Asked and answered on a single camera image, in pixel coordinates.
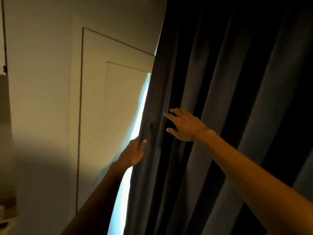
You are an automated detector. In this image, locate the person's right hand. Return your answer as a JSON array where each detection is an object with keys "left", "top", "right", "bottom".
[{"left": 163, "top": 108, "right": 210, "bottom": 142}]

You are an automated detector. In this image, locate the person's left hand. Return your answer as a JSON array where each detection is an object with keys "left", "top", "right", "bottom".
[{"left": 118, "top": 136, "right": 147, "bottom": 171}]

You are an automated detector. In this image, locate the black framed window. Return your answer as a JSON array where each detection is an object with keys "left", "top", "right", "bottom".
[{"left": 107, "top": 47, "right": 158, "bottom": 235}]

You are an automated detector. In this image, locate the dark grey curtain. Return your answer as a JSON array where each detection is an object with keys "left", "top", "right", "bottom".
[{"left": 123, "top": 0, "right": 313, "bottom": 235}]

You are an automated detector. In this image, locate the person's left forearm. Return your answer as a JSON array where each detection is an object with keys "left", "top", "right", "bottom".
[{"left": 60, "top": 161, "right": 128, "bottom": 235}]

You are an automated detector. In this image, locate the person's right forearm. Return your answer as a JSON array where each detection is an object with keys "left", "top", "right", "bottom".
[{"left": 195, "top": 129, "right": 313, "bottom": 235}]

